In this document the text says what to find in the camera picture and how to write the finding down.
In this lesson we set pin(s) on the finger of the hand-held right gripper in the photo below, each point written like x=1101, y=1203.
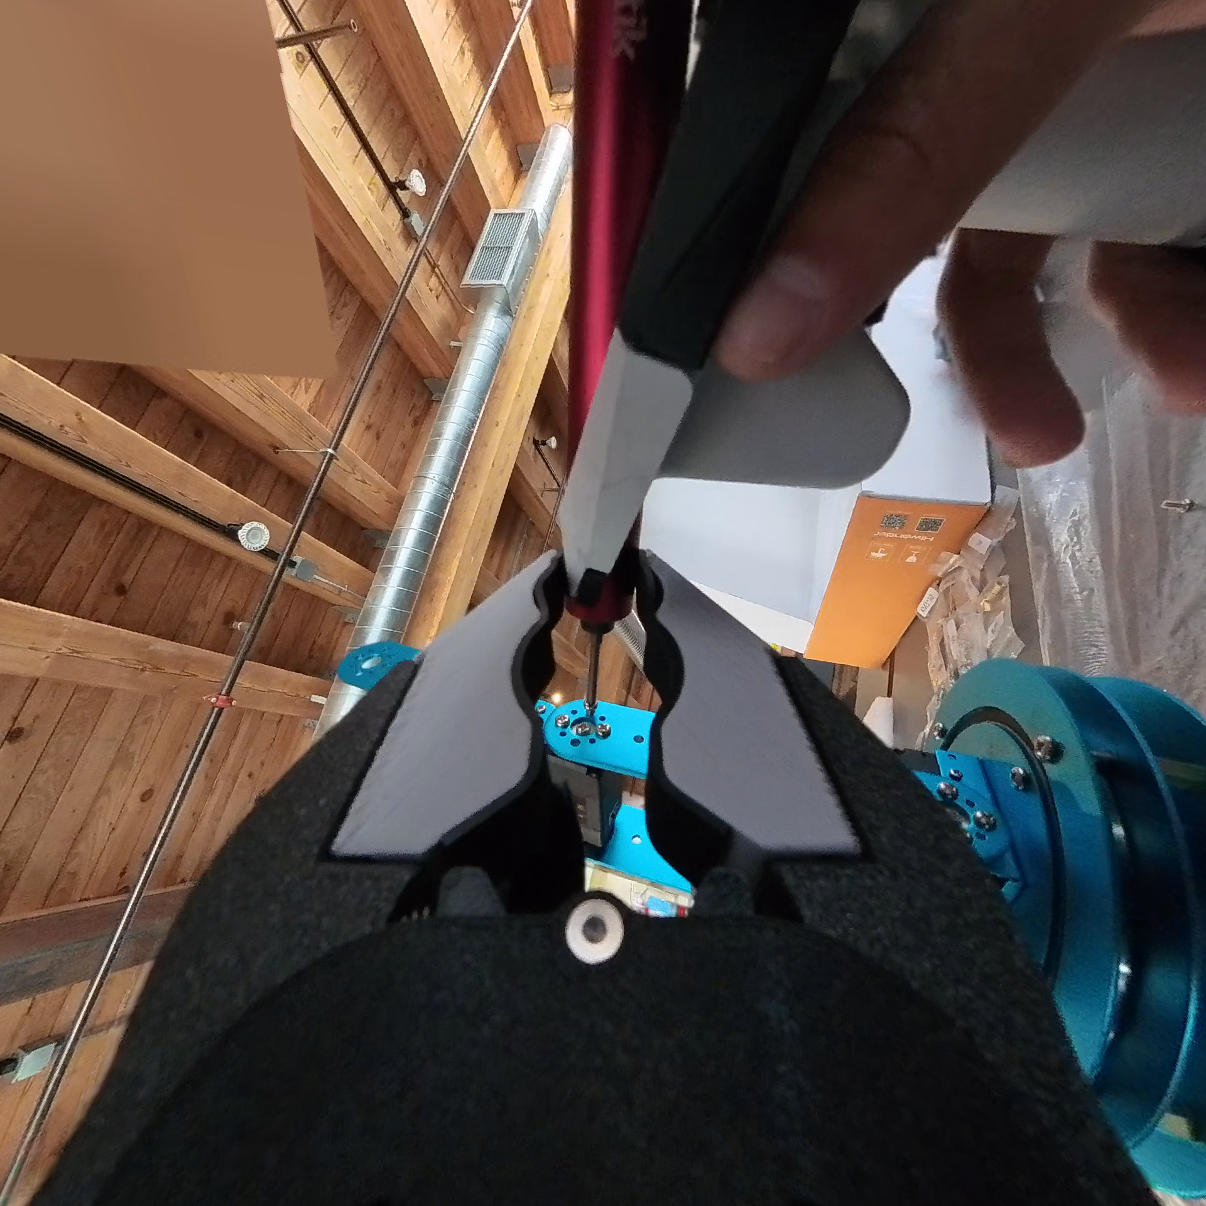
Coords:
x=612, y=442

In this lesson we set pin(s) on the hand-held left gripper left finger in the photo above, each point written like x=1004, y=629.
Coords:
x=443, y=754

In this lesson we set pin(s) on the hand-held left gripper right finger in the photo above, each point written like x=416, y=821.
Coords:
x=744, y=754

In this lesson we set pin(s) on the red electric screwdriver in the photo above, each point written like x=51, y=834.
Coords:
x=612, y=188

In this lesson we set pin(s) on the blue toy robot arm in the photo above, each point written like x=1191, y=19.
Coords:
x=1037, y=716

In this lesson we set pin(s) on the person's right hand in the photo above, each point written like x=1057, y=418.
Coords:
x=848, y=188

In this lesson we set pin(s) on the orange and white cardboard box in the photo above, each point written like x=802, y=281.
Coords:
x=877, y=584

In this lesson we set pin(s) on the white air vent grille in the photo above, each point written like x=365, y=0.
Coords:
x=500, y=247

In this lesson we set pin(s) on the thin steel ceiling rod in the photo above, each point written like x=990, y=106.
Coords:
x=274, y=582

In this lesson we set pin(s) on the pile of small parts bags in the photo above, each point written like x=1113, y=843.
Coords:
x=971, y=603

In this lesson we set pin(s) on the white ceiling lamp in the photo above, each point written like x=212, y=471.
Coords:
x=253, y=536
x=413, y=182

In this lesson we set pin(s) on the clear plastic bag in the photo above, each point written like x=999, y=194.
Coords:
x=1131, y=566

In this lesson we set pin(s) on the silver ventilation duct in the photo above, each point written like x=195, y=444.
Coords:
x=453, y=424

